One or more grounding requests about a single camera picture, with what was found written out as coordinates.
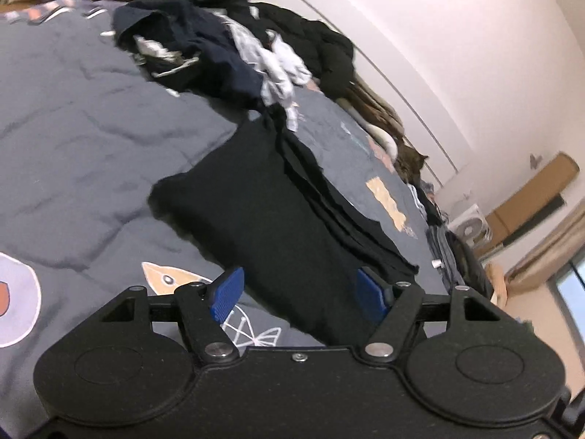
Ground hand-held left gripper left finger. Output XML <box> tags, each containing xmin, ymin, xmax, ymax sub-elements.
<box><xmin>98</xmin><ymin>266</ymin><xmax>245</xmax><ymax>364</ymax></box>

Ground brown fur coat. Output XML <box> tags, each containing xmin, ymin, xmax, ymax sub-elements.
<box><xmin>338</xmin><ymin>80</ymin><xmax>405</xmax><ymax>142</ymax></box>

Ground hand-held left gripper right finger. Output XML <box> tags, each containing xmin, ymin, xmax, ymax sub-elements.
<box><xmin>357</xmin><ymin>267</ymin><xmax>501</xmax><ymax>365</ymax></box>

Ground beige plush toy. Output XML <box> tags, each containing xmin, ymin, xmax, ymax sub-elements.
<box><xmin>484</xmin><ymin>260</ymin><xmax>510</xmax><ymax>307</ymax></box>

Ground white pillow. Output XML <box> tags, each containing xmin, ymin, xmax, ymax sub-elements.
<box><xmin>366</xmin><ymin>123</ymin><xmax>398</xmax><ymax>158</ymax></box>

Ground black board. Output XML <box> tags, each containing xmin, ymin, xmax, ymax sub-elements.
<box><xmin>500</xmin><ymin>194</ymin><xmax>567</xmax><ymax>248</ymax></box>

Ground black folded pants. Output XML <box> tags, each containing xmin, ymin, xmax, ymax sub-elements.
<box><xmin>445</xmin><ymin>233</ymin><xmax>494</xmax><ymax>300</ymax></box>

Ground beige curtain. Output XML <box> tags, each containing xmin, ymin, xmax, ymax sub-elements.
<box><xmin>475</xmin><ymin>210</ymin><xmax>585</xmax><ymax>293</ymax></box>

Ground navy garment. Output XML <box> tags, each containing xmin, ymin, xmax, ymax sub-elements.
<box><xmin>112</xmin><ymin>0</ymin><xmax>266</xmax><ymax>110</ymax></box>

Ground brown cardboard roll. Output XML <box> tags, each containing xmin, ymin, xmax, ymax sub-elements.
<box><xmin>484</xmin><ymin>153</ymin><xmax>581</xmax><ymax>239</ymax></box>

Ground tabby cat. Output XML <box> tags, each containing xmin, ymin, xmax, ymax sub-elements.
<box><xmin>393</xmin><ymin>144</ymin><xmax>428</xmax><ymax>186</ymax></box>

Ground window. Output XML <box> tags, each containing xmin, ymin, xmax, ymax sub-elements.
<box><xmin>553</xmin><ymin>260</ymin><xmax>585</xmax><ymax>330</ymax></box>

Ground grey fish-print blanket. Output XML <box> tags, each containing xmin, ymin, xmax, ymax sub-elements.
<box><xmin>0</xmin><ymin>0</ymin><xmax>458</xmax><ymax>435</ymax></box>

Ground white fan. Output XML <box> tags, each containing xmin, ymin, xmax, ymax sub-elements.
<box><xmin>450</xmin><ymin>203</ymin><xmax>494</xmax><ymax>250</ymax></box>

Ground black puffer jacket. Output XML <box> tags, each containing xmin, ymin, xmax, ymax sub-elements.
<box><xmin>183</xmin><ymin>0</ymin><xmax>357</xmax><ymax>101</ymax></box>

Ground black shirt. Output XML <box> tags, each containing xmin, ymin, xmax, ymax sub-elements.
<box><xmin>148</xmin><ymin>103</ymin><xmax>421</xmax><ymax>346</ymax></box>

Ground white grey shirt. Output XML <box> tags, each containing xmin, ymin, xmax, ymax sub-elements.
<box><xmin>224</xmin><ymin>20</ymin><xmax>314</xmax><ymax>131</ymax></box>

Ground grey folded garment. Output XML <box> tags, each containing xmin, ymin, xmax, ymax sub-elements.
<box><xmin>427</xmin><ymin>226</ymin><xmax>458</xmax><ymax>284</ymax></box>

